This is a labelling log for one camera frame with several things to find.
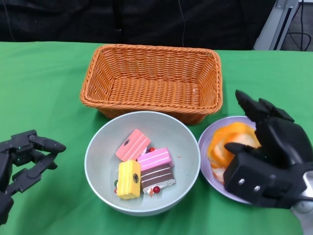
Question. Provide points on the yellow cake slice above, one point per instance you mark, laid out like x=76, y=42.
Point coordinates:
x=128, y=181

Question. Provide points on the orange wicker basket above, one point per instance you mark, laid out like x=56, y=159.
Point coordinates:
x=154, y=93

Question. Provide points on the grey aluminium frame post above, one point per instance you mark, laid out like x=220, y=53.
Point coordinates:
x=276, y=27

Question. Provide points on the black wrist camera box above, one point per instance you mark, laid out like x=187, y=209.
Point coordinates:
x=5, y=208
x=256, y=178

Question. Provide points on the grey round bowl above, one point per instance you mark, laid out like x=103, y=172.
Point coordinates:
x=105, y=137

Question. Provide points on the lavender round plate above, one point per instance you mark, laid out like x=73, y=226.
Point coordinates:
x=203, y=147

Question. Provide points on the black backdrop curtain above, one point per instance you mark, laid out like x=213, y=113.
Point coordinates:
x=61, y=19

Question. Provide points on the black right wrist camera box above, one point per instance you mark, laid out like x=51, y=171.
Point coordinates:
x=256, y=178

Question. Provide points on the pink cake slice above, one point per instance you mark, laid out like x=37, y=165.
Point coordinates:
x=133, y=145

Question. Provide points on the green tablecloth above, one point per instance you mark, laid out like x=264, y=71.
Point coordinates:
x=36, y=73

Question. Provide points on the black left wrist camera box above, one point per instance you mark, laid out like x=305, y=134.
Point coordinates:
x=5, y=208

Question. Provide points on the striped orange croissant bread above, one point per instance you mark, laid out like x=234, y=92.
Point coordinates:
x=218, y=171

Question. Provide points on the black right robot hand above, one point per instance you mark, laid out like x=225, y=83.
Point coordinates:
x=281, y=139

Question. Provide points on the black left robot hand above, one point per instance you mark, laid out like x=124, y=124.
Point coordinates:
x=22, y=151

